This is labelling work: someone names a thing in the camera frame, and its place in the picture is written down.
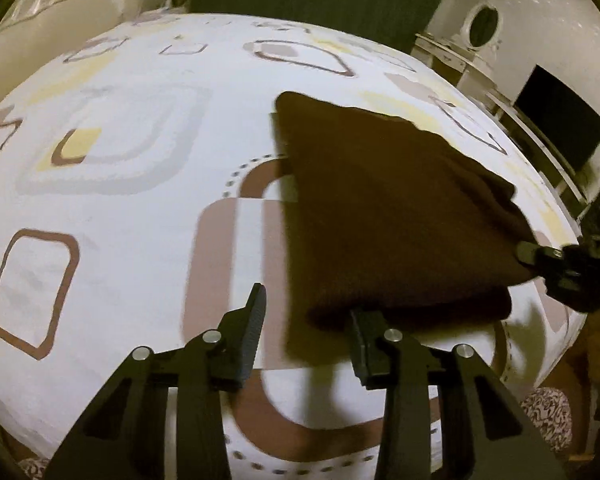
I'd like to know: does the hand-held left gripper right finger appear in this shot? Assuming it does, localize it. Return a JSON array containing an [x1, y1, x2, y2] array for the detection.
[[349, 309, 568, 480]]

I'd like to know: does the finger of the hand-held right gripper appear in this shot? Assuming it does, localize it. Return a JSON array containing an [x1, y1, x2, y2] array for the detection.
[[514, 240, 565, 281]]

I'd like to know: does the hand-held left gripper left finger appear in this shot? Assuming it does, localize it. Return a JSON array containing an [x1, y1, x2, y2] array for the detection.
[[45, 282, 268, 480]]

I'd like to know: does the brown plaid sweater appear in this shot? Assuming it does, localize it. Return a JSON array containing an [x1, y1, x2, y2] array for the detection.
[[271, 91, 537, 333]]

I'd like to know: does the white television console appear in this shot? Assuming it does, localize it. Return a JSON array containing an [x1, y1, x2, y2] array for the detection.
[[482, 87, 590, 217]]

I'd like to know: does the black television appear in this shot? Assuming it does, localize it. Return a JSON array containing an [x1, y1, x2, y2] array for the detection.
[[514, 64, 600, 173]]

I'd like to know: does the bed with patterned white sheet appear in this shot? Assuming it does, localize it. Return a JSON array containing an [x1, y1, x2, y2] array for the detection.
[[0, 12, 583, 477]]

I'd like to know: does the white vanity table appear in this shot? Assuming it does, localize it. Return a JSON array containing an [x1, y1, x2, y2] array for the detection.
[[412, 32, 487, 92]]

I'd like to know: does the white oval vanity mirror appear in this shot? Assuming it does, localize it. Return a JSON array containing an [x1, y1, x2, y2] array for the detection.
[[465, 2, 504, 52]]

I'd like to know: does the cream tufted headboard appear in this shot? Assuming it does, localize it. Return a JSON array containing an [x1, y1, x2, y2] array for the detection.
[[0, 0, 146, 106]]

